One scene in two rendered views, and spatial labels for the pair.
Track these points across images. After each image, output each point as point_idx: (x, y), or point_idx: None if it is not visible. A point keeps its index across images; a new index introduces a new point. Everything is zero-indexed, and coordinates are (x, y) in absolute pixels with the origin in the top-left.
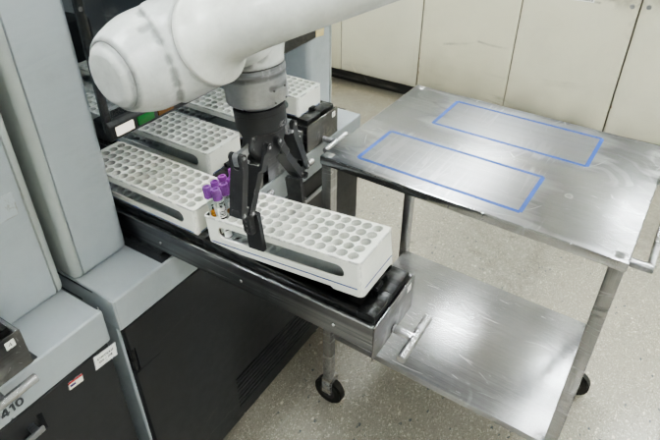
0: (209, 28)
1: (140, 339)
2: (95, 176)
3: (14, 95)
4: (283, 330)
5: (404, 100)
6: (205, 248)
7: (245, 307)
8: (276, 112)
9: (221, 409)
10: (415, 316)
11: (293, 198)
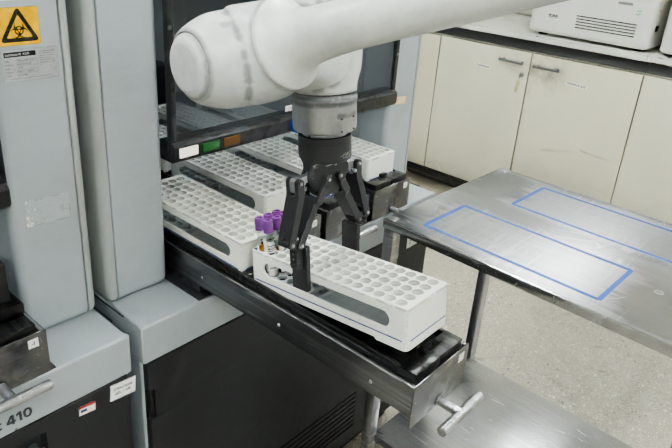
0: (286, 30)
1: (162, 381)
2: (150, 196)
3: (92, 98)
4: (317, 422)
5: (483, 180)
6: (247, 286)
7: (278, 380)
8: (341, 142)
9: None
10: (472, 431)
11: (347, 245)
